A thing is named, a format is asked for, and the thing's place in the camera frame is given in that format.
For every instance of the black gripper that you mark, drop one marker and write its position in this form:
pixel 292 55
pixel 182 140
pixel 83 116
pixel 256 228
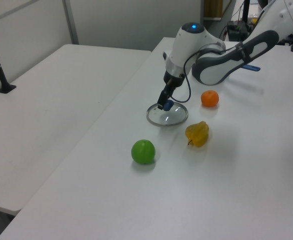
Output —
pixel 173 78

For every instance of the glass lid with blue knob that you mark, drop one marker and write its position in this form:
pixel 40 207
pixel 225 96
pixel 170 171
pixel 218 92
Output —
pixel 172 118

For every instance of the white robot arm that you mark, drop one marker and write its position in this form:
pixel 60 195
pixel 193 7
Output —
pixel 211 67

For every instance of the orange mandarin fruit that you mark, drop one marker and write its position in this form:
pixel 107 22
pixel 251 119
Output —
pixel 209 98

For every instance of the yellow starfruit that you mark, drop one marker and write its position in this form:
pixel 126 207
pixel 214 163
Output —
pixel 197 133

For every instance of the green apple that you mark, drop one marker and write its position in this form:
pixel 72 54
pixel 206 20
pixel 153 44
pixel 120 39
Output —
pixel 143 151

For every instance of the black electronics box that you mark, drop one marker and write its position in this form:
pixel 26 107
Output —
pixel 237 30

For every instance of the brown cardboard board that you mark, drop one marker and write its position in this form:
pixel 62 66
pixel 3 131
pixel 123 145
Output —
pixel 212 8

